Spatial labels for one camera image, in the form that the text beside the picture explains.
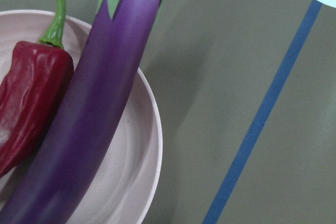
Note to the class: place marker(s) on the pink plate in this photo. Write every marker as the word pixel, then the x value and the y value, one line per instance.
pixel 125 184

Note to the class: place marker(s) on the red chili pepper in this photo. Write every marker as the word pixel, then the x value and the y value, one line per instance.
pixel 32 91

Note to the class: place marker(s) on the purple eggplant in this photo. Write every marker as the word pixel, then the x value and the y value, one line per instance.
pixel 88 116

